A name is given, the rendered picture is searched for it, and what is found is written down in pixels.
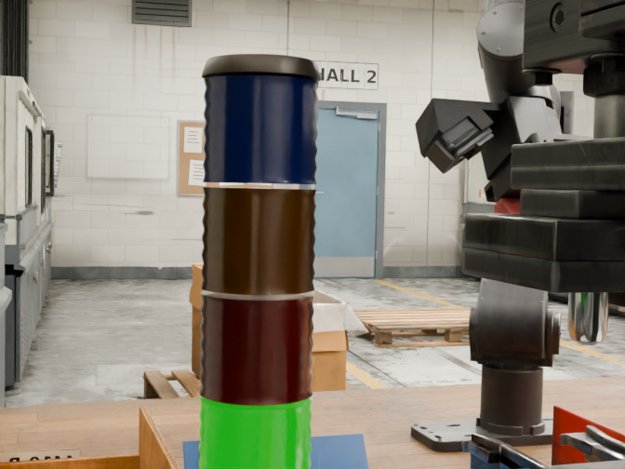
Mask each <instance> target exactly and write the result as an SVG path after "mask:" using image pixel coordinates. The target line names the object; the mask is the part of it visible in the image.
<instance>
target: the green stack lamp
mask: <svg viewBox="0 0 625 469"><path fill-rule="evenodd" d="M199 400H200V404H201V408H200V411H199V417H200V422H201V423H200V426H199V435H200V442H199V446H198V448H199V452H200V458H199V461H198V466H199V469H310V468H311V464H312V463H311V459H310V453H311V449H312V445H311V441H310V438H311V434H312V428H311V424H310V422H311V419H312V415H313V414H312V410H311V403H312V401H313V397H312V396H311V397H309V398H307V399H305V400H302V401H300V402H295V403H290V404H283V405H271V406H244V405H232V404H225V403H220V402H215V401H211V400H208V399H206V398H203V397H202V396H199Z"/></svg>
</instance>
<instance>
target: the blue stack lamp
mask: <svg viewBox="0 0 625 469"><path fill-rule="evenodd" d="M204 82H205V87H206V90H205V94H204V101H205V105H206V107H205V110H204V113H203V115H204V118H205V126H204V130H203V132H204V137H205V142H204V146H203V151H204V155H205V159H204V162H203V169H204V172H205V175H204V178H203V181H202V182H230V183H275V184H317V183H316V179H315V174H316V170H317V165H316V161H315V158H316V155H317V147H316V139H317V136H318V132H317V128H316V124H317V120H318V113H317V110H316V108H317V104H318V101H319V100H318V96H317V88H318V86H319V82H317V81H314V80H310V79H305V78H297V77H288V76H274V75H224V76H214V77H208V78H206V79H204Z"/></svg>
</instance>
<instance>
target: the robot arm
mask: <svg viewBox="0 0 625 469"><path fill-rule="evenodd" d="M524 12H525V0H486V3H485V9H482V12H481V19H480V21H479V23H478V26H477V39H478V48H477V49H478V54H479V60H480V64H481V69H483V71H484V75H485V84H486V89H487V93H488V97H489V100H490V102H486V101H474V100H451V99H438V98H432V99H431V101H430V102H429V104H428V105H427V107H426V108H425V110H424V111H423V113H422V114H421V116H420V117H419V119H418V121H417V122H416V124H415V127H416V131H417V136H418V142H419V150H420V154H421V155H422V156H423V158H426V157H428V158H429V159H430V160H431V162H432V163H433V164H434V165H435V166H436V167H437V168H438V169H439V170H440V171H441V172H442V173H444V174H446V173H447V172H448V171H449V170H450V169H451V168H453V167H454V166H456V165H457V164H459V163H460V162H461V161H463V160H464V159H465V158H466V159H467V160H470V159H471V158H472V157H474V156H475V155H476V154H478V153H479V152H481V155H482V158H483V163H484V167H485V174H486V178H487V180H488V181H490V182H489V183H488V184H487V185H486V186H485V187H484V191H485V199H486V201H487V202H494V203H497V204H496V205H495V206H494V211H495V213H498V214H520V195H521V190H523V189H512V188H511V158H512V145H514V144H525V143H539V142H552V141H578V140H591V139H593V136H583V135H573V131H574V91H559V89H558V88H557V87H556V86H555V85H554V83H553V82H552V85H551V86H547V87H536V86H530V77H531V74H523V73H522V71H523V69H524V68H523V41H524ZM561 316H562V314H561V312H554V310H548V292H547V291H543V290H538V289H533V288H526V287H521V286H516V285H513V284H508V283H503V282H499V281H495V280H490V279H486V278H482V279H481V284H480V289H479V295H478V300H477V306H473V305H472V306H471V310H470V317H469V341H470V361H476V362H477V364H482V375H481V406H480V414H478V415H477V416H476V421H460V422H431V423H415V424H412V425H411V431H410V435H411V436H412V437H414V438H415V439H417V440H418V441H419V442H420V443H422V444H423V445H425V446H426V447H428V448H429V449H432V450H434V451H440V452H447V451H460V450H462V446H461V442H462V441H463V440H472V434H474V433H478V434H481V435H484V436H488V437H491V438H496V439H498V440H500V441H502V442H504V443H506V444H508V445H510V446H512V447H524V446H537V445H550V444H552V420H553V415H552V416H542V393H543V367H552V366H553V362H554V355H559V349H560V339H561V335H562V332H561Z"/></svg>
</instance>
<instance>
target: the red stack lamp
mask: <svg viewBox="0 0 625 469"><path fill-rule="evenodd" d="M201 296H202V301H203V302H202V306H201V309H200V310H201V315H202V321H201V325H200V328H201V332H202V337H201V341H200V345H201V350H202V353H201V356H200V363H201V372H200V376H199V377H200V381H201V387H200V391H199V394H200V396H202V397H203V398H206V399H208V400H211V401H215V402H220V403H225V404H232V405H244V406H271V405H283V404H290V403H295V402H300V401H302V400H305V399H307V398H309V397H311V396H312V395H313V390H312V387H311V384H312V380H313V373H312V365H313V355H312V349H313V337H312V335H313V329H314V326H313V313H314V309H313V298H314V293H312V292H308V293H301V294H290V295H238V294H225V293H217V292H210V291H205V290H204V291H202V292H201Z"/></svg>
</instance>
